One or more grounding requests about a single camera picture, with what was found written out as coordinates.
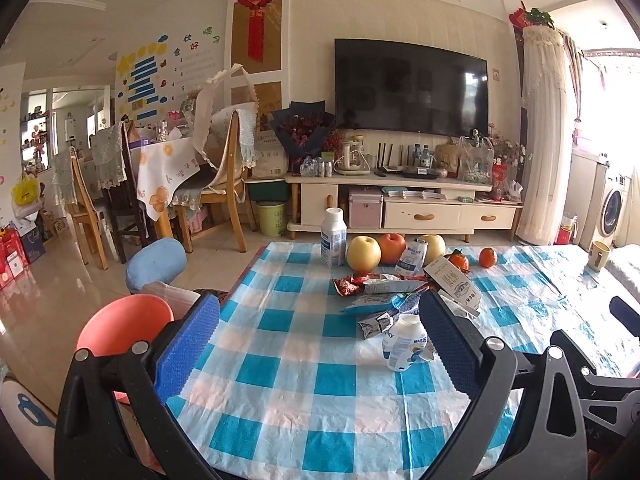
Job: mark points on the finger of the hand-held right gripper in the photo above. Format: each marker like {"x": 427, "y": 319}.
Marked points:
{"x": 627, "y": 316}
{"x": 620, "y": 405}

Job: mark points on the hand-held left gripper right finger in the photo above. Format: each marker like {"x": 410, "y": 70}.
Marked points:
{"x": 450, "y": 340}

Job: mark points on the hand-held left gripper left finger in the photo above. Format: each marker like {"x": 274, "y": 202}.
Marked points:
{"x": 192, "y": 345}

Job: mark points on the small white yogurt bottle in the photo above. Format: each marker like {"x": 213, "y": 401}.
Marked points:
{"x": 405, "y": 345}

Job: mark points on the white milk carton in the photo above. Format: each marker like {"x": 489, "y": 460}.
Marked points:
{"x": 457, "y": 285}

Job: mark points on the pink plastic basin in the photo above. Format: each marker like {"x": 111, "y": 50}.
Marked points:
{"x": 125, "y": 320}

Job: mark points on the green trash bin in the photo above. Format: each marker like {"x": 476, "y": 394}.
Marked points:
{"x": 271, "y": 220}

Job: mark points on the beige mug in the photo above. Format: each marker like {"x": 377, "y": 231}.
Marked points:
{"x": 599, "y": 256}

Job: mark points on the silver blue crumpled wrapper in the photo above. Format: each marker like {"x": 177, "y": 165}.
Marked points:
{"x": 375, "y": 325}

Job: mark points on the white crumpled wrapper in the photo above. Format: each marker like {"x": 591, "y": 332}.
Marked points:
{"x": 395, "y": 285}

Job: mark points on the tangerine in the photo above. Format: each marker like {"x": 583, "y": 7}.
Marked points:
{"x": 459, "y": 261}
{"x": 488, "y": 257}

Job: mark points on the white tissue packet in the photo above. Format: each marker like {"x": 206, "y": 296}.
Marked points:
{"x": 375, "y": 304}

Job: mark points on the blue round stool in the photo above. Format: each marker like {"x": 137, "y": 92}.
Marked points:
{"x": 155, "y": 265}

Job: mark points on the white blue printed pouch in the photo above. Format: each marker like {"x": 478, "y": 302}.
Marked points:
{"x": 412, "y": 259}

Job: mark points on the yellow pear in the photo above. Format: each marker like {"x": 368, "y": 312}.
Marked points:
{"x": 435, "y": 245}

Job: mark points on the white washing machine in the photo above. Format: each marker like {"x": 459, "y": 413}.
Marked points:
{"x": 612, "y": 210}

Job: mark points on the blue checkered tablecloth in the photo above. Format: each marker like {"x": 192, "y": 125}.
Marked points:
{"x": 300, "y": 360}

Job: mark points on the red apple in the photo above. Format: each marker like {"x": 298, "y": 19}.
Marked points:
{"x": 392, "y": 247}

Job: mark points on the crumpled red snack wrapper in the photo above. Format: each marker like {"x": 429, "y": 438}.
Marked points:
{"x": 350, "y": 286}

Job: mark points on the yellow apple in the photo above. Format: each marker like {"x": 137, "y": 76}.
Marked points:
{"x": 363, "y": 253}

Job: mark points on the cream television cabinet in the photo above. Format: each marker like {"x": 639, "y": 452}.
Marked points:
{"x": 425, "y": 215}

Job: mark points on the dark wooden chair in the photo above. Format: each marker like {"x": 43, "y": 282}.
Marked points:
{"x": 130, "y": 210}

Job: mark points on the tall white milk bottle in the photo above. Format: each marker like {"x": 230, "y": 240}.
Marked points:
{"x": 333, "y": 240}

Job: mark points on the pink storage case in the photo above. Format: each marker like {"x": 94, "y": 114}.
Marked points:
{"x": 365, "y": 209}

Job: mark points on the wooden chair with lace cover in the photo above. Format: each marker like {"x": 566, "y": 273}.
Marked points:
{"x": 87, "y": 220}

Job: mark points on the dark green storage box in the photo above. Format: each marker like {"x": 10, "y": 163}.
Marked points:
{"x": 269, "y": 191}

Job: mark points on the dining table with white cloth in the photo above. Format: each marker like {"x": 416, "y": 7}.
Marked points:
{"x": 165, "y": 170}

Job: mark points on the brown paper bag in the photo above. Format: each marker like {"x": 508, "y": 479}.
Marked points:
{"x": 446, "y": 160}

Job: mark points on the clear plastic bag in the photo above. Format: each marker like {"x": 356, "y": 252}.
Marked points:
{"x": 475, "y": 160}

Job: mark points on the black router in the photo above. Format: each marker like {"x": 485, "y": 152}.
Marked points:
{"x": 389, "y": 162}

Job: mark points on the blue gift bag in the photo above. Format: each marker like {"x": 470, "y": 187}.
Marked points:
{"x": 32, "y": 245}

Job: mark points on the wooden chair with cushion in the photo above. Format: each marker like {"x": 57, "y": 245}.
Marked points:
{"x": 230, "y": 160}

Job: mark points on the beige play mat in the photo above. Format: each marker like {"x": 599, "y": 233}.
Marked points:
{"x": 25, "y": 440}

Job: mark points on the red gift box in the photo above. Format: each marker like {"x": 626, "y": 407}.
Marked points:
{"x": 10, "y": 265}

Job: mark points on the lace covered standing air conditioner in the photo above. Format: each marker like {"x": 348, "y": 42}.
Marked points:
{"x": 542, "y": 135}

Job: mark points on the white sack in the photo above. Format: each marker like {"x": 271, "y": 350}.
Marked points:
{"x": 270, "y": 155}

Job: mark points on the white electric kettle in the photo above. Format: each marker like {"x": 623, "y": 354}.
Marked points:
{"x": 352, "y": 157}

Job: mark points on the pack of small bottles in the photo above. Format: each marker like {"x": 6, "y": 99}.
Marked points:
{"x": 316, "y": 166}

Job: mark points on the yellow bag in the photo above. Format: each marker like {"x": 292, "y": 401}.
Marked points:
{"x": 26, "y": 190}

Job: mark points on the white mesh food cover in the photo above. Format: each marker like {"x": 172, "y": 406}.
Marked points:
{"x": 210, "y": 105}

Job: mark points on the dark flower bouquet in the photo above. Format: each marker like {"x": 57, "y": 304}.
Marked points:
{"x": 302, "y": 127}

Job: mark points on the black television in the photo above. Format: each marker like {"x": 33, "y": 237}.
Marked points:
{"x": 410, "y": 85}

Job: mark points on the display shelf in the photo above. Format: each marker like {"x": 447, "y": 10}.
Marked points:
{"x": 35, "y": 140}

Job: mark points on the wall sticker chart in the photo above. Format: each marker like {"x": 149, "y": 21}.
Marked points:
{"x": 150, "y": 80}

